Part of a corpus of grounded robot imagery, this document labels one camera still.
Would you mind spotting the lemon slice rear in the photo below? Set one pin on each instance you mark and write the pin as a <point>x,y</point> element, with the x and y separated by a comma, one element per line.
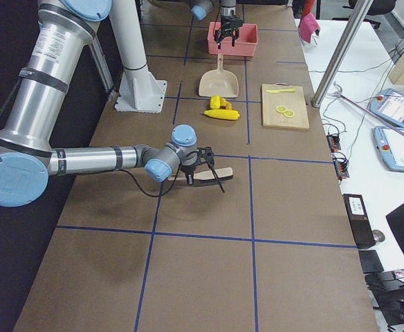
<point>281,109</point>

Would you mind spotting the yellow toy corn cob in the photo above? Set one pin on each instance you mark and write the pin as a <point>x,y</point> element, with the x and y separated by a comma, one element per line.
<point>222,114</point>

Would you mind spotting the orange black connector block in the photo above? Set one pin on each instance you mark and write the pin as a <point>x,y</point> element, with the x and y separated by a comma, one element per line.
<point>341,167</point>
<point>334,142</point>

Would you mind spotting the yellow plastic toy knife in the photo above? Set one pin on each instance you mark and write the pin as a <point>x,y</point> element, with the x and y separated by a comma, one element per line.
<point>275,91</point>

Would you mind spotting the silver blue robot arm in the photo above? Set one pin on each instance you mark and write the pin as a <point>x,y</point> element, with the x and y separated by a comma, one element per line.
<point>65,28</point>
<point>201,8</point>

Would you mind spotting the pink plastic bin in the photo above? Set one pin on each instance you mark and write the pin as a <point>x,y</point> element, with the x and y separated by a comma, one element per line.
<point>245,45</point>

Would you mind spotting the tan toy ginger root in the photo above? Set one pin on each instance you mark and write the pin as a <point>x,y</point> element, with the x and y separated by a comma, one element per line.
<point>224,104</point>

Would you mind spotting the orange black connector block upper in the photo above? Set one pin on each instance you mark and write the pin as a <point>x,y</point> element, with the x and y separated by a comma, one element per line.
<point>334,142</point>

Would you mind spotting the yellow toy corn piece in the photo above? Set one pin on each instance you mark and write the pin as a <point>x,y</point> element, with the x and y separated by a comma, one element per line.
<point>215,102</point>

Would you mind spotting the silver aluminium frame post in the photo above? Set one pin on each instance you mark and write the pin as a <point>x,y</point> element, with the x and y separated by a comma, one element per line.
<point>357,17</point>

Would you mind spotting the teach pendant lower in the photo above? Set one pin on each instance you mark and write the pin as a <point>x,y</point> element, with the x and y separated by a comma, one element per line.
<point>390,145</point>

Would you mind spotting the pink cloth on stand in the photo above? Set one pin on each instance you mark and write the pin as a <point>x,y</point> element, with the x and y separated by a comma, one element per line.
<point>309,30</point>

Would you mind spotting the teach pendant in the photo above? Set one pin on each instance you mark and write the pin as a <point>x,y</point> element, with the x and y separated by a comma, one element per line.
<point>390,145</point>
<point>389,105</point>

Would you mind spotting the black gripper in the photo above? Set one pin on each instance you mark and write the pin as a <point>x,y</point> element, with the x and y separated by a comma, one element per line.
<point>188,169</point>
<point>228,19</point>

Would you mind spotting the teach pendant upper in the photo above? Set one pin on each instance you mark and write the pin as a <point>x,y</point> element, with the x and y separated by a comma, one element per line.
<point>389,105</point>

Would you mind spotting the beige plastic dustpan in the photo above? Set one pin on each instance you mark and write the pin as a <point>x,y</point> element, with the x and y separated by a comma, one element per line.
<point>219,82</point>

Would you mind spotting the bamboo cutting board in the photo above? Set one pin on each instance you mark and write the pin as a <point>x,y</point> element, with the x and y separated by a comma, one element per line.
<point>293,101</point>

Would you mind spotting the black box with label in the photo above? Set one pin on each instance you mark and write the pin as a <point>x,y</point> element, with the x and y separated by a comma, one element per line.
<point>358,220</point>

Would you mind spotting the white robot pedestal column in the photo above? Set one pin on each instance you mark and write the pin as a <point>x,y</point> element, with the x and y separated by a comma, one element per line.
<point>139,90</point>

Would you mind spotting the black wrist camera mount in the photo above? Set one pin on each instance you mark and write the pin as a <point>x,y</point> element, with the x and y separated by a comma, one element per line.
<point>205,155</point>

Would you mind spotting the orange black connector block lower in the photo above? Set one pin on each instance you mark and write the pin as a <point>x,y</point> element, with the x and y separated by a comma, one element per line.
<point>341,167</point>

